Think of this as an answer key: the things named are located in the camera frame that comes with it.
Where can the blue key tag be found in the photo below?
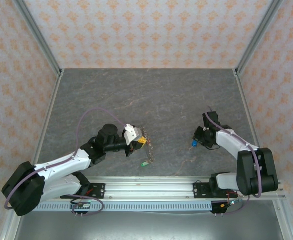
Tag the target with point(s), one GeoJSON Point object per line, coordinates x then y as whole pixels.
{"type": "Point", "coordinates": [194, 144]}

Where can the green key tag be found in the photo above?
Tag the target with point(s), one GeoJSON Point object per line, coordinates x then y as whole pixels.
{"type": "Point", "coordinates": [144, 164]}

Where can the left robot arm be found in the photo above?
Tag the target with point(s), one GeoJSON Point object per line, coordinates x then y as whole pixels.
{"type": "Point", "coordinates": [61, 165]}

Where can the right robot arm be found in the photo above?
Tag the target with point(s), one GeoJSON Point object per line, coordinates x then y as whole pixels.
{"type": "Point", "coordinates": [266, 170]}

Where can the small black controller board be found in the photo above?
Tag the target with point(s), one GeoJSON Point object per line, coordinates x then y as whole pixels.
{"type": "Point", "coordinates": [82, 205]}
{"type": "Point", "coordinates": [221, 207]}

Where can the grey metal panel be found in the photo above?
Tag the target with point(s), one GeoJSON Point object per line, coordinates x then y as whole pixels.
{"type": "Point", "coordinates": [146, 227]}

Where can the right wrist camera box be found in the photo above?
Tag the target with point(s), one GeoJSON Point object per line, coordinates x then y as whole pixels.
{"type": "Point", "coordinates": [206, 129]}

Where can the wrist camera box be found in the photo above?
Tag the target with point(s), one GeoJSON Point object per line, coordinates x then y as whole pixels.
{"type": "Point", "coordinates": [206, 129]}
{"type": "Point", "coordinates": [131, 135]}

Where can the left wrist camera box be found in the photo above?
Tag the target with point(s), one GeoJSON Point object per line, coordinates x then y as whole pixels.
{"type": "Point", "coordinates": [131, 135]}

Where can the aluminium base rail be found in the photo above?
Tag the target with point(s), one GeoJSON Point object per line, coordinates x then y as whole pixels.
{"type": "Point", "coordinates": [149, 190]}

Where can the aluminium table side rail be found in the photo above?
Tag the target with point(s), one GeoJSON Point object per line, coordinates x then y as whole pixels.
{"type": "Point", "coordinates": [57, 87]}
{"type": "Point", "coordinates": [239, 87]}

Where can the aluminium frame post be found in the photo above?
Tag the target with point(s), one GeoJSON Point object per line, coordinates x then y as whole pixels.
{"type": "Point", "coordinates": [42, 37]}
{"type": "Point", "coordinates": [256, 37]}

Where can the short aluminium frame leg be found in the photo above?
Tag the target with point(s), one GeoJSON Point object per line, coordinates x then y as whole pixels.
{"type": "Point", "coordinates": [10, 225]}
{"type": "Point", "coordinates": [285, 225]}

